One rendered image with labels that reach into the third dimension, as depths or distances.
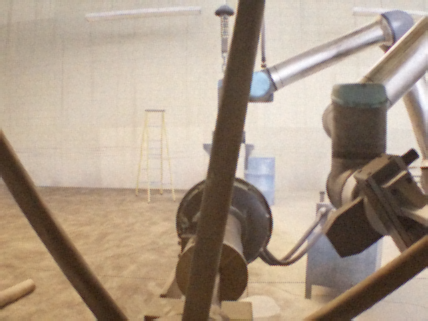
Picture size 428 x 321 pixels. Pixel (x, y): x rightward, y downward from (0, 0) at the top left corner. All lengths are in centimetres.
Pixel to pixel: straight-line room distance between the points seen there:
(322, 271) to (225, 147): 250
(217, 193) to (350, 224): 23
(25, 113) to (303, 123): 719
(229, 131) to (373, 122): 33
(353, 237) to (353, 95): 22
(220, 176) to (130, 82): 896
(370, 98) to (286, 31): 859
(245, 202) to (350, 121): 57
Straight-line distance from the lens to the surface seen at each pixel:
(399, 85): 74
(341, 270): 272
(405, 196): 39
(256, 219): 108
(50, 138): 1002
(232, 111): 29
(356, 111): 57
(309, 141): 883
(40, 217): 35
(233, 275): 71
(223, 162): 29
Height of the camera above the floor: 117
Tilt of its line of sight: 3 degrees down
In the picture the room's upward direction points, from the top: straight up
